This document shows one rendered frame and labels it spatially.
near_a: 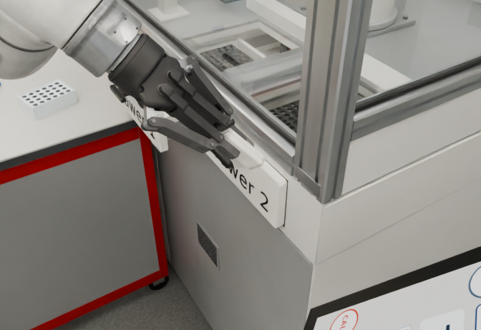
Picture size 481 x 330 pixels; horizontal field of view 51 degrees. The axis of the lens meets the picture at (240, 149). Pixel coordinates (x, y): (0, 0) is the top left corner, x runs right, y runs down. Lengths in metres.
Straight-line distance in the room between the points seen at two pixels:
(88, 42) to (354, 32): 0.32
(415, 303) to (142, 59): 0.40
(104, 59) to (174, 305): 1.33
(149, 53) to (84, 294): 1.17
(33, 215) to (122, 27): 0.88
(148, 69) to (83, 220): 0.92
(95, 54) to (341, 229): 0.50
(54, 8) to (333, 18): 0.33
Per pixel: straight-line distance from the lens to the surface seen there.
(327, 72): 0.68
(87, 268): 1.63
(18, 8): 0.63
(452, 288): 0.51
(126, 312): 1.85
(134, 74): 0.63
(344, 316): 0.59
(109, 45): 0.62
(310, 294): 0.98
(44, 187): 1.38
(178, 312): 1.83
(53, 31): 0.63
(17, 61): 0.74
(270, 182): 0.88
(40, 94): 1.45
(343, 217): 0.87
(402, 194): 0.96
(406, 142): 0.87
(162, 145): 1.10
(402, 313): 0.53
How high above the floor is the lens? 1.49
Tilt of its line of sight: 38 degrees down
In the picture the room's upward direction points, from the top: straight up
